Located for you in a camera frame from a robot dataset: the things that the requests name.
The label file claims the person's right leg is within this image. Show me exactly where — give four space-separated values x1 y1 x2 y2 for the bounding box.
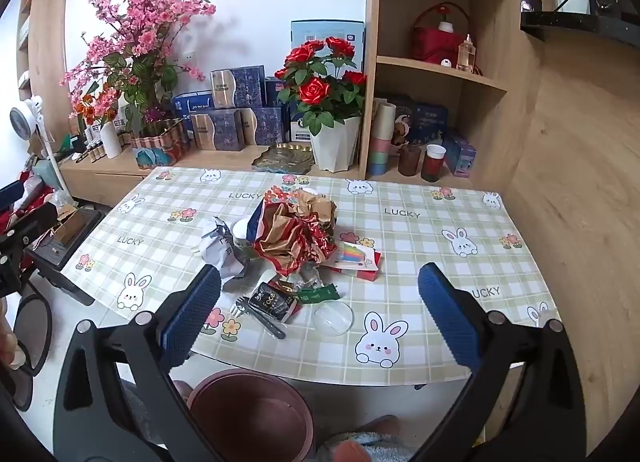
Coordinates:
317 414 417 462

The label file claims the stack of pastel paper cups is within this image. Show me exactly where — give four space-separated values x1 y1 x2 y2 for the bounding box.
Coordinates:
367 99 396 178

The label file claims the red rose plant white pot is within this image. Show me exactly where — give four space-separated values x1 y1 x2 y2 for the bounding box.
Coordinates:
274 37 369 173

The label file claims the blue cardboard box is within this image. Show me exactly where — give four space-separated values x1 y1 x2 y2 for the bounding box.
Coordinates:
248 199 268 245

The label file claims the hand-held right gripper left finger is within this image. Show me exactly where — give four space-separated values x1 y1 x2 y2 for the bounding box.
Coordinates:
52 263 223 462

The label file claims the small blue purple box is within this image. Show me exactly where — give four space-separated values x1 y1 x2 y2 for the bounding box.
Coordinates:
442 131 476 177

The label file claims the dark blue starry box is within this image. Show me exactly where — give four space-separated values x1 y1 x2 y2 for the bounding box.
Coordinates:
390 94 448 148

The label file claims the orange flowers white vase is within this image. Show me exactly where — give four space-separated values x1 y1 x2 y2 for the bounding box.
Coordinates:
70 87 124 159

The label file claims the brown plastic bin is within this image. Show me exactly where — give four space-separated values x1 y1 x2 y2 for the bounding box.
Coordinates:
187 368 317 462

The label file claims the blue white box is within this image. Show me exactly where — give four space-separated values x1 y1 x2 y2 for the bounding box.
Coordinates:
289 107 313 145

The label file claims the flat blue box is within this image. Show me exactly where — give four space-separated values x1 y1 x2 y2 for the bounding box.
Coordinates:
172 91 216 118

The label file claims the white paper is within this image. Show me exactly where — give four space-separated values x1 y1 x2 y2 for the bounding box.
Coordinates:
197 216 247 289

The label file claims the black storage box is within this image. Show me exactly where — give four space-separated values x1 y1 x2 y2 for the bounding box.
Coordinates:
25 207 108 307

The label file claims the green sachet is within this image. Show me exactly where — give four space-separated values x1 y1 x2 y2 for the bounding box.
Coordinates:
292 287 341 304

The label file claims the red patterned cloth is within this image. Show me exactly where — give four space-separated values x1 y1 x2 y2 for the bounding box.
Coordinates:
0 167 56 228

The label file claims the black plastic fork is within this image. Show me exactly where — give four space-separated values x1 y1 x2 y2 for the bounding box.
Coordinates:
231 296 287 340

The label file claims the black counter shelf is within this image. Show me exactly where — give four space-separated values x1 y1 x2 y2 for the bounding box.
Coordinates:
520 9 640 48

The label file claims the black looped frame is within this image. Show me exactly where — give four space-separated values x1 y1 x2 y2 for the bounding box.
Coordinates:
0 292 54 413

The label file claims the wooden side shelf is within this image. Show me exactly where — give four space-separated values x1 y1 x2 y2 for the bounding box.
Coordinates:
15 0 71 143

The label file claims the gold leaf tray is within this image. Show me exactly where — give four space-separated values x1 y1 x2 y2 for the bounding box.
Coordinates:
250 142 316 174

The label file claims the teal ornament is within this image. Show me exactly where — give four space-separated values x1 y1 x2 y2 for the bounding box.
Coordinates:
132 147 174 171

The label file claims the white bottle red flower cap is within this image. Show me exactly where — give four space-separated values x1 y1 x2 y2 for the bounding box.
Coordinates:
436 3 457 36

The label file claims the clear glass bottle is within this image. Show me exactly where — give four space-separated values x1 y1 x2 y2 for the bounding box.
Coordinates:
456 34 476 73

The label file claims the pink blossom artificial plant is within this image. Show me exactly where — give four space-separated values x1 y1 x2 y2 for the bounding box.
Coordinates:
60 0 218 138

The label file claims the red basket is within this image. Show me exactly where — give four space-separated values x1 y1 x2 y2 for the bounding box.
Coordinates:
410 2 476 65

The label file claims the red paper cup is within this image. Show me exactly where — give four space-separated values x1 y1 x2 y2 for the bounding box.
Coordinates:
421 144 446 183

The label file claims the black tissue pack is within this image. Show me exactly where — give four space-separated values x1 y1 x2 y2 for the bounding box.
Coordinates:
248 282 301 325

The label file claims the brown cup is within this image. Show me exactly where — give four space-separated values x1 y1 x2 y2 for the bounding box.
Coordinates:
397 143 425 177

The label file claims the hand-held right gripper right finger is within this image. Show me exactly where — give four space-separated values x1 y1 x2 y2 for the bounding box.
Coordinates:
415 263 587 462

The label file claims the clear plastic wrapper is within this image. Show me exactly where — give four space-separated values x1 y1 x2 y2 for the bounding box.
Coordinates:
294 267 327 293

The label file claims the checked bunny tablecloth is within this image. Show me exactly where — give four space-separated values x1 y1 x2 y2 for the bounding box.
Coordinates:
60 166 561 388

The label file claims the dark blue small box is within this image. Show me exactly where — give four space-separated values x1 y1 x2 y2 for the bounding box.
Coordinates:
265 76 291 108

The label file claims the wooden shelf unit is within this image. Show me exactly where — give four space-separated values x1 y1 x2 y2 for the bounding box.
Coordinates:
365 0 526 188

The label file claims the white desk fan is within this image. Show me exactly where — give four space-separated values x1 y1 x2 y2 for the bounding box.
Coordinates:
10 96 69 193

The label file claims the wavy brown planter box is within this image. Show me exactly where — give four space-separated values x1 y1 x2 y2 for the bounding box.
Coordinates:
130 119 192 168

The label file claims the red box with rainbow card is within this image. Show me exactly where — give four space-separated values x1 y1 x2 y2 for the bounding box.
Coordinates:
325 241 383 283

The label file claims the red gold wrapping paper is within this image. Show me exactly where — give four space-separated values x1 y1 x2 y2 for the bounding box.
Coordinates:
252 187 341 277

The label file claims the clear plastic lid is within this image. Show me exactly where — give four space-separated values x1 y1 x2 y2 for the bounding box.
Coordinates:
312 303 356 338

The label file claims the row of small brown bottles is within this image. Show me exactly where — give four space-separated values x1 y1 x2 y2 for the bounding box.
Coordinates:
75 139 108 163

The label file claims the white green paper cup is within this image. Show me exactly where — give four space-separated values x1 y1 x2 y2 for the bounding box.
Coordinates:
230 217 262 263

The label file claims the person's left hand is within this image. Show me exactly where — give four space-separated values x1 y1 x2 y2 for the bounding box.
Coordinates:
0 314 24 369

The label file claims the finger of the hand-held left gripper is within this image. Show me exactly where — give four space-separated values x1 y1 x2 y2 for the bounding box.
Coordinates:
0 181 25 210
9 202 60 249

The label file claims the light blue large box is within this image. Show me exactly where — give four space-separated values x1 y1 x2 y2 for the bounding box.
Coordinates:
291 19 366 78

